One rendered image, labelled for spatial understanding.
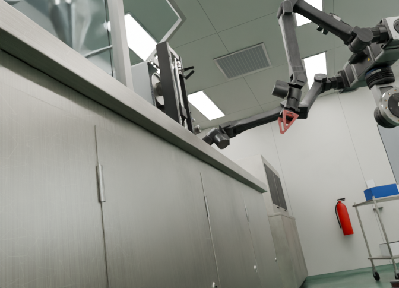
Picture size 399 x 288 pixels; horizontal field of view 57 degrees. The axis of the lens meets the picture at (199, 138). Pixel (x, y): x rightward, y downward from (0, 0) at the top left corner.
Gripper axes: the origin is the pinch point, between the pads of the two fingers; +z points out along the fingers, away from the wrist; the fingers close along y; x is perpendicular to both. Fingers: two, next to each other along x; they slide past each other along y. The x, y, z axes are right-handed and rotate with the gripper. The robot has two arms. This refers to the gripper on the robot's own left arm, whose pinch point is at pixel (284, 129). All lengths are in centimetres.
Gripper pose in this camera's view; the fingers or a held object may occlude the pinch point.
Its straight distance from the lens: 161.7
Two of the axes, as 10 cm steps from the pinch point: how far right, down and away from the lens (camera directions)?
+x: 9.4, 3.4, -0.7
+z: -3.4, 8.9, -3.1
